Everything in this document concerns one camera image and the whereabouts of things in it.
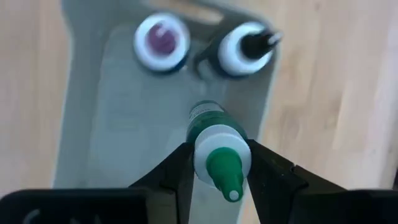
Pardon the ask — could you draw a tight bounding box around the large black-capped coloring bottle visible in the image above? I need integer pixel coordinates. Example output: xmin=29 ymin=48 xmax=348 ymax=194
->
xmin=216 ymin=21 xmax=284 ymax=78

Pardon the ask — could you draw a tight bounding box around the large green-capped coloring bottle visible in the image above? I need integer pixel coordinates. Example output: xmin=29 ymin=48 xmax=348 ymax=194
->
xmin=185 ymin=100 xmax=252 ymax=203

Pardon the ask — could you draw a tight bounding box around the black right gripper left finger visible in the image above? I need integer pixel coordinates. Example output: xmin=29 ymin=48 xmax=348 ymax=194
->
xmin=128 ymin=141 xmax=196 ymax=224

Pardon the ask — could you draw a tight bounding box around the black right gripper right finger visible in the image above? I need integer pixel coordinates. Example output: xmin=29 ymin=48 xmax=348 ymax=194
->
xmin=245 ymin=138 xmax=348 ymax=224

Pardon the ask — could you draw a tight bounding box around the grey plastic bin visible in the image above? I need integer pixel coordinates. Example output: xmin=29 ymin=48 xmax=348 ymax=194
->
xmin=52 ymin=0 xmax=280 ymax=224

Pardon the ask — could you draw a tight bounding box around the large purple-capped coloring bottle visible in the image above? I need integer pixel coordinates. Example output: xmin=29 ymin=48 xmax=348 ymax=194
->
xmin=132 ymin=12 xmax=192 ymax=74

